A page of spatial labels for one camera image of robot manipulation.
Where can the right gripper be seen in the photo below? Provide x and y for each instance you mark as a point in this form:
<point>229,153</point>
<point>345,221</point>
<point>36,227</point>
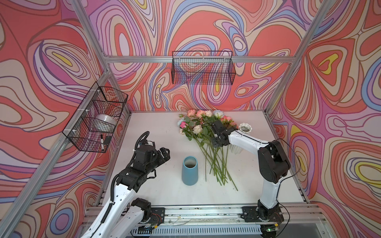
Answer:
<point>215,144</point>

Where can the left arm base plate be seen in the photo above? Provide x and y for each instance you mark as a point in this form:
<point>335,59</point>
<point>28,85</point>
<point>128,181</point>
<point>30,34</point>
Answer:
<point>153,217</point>

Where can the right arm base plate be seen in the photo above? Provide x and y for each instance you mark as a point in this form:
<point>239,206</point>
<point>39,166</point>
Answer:
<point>261,214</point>

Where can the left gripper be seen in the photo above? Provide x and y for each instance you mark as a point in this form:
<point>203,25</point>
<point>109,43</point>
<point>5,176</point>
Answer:
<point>166,156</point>

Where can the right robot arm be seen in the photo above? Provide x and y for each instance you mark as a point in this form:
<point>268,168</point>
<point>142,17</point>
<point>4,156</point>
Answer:
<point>273,163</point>

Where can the black wire basket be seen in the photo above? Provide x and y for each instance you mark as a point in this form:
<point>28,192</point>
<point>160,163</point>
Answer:
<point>203,67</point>
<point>84,133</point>

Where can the black wire basket back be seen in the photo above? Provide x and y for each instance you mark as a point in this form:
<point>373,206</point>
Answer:
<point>203,67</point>

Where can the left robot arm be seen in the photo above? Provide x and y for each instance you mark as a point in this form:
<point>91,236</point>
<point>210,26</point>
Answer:
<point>124,211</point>

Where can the black marker in basket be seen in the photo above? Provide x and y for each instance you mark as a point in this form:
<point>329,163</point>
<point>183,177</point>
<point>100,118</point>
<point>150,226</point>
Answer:
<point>102,143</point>

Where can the bunch of artificial flowers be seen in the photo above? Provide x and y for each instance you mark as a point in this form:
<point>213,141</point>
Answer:
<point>196,126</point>

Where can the black wire basket left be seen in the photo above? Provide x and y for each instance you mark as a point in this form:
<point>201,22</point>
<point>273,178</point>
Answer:
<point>84,133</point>

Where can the white ribbed vase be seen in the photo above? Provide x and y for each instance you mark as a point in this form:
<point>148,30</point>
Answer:
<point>245,129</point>

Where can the teal cylindrical vase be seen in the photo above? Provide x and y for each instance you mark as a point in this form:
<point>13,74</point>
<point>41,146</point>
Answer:
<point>190,171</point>

